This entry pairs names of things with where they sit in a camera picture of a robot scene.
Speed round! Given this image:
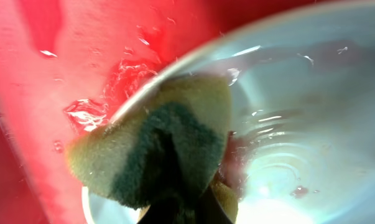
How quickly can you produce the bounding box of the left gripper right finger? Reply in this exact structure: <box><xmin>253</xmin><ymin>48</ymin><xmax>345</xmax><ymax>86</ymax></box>
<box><xmin>195</xmin><ymin>185</ymin><xmax>234</xmax><ymax>224</ymax></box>

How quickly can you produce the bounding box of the red plastic tray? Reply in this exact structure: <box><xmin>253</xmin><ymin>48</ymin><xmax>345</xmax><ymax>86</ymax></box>
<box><xmin>0</xmin><ymin>1</ymin><xmax>303</xmax><ymax>223</ymax></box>

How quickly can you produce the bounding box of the green scrubbing sponge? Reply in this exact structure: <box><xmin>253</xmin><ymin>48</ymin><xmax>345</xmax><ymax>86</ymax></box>
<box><xmin>67</xmin><ymin>76</ymin><xmax>231</xmax><ymax>223</ymax></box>

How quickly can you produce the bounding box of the light blue plate front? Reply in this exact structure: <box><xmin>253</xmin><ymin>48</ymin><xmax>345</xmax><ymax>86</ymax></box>
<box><xmin>81</xmin><ymin>0</ymin><xmax>375</xmax><ymax>224</ymax></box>

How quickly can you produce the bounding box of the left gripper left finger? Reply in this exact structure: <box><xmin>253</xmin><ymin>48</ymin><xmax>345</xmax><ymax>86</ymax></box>
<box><xmin>137</xmin><ymin>199</ymin><xmax>178</xmax><ymax>224</ymax></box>

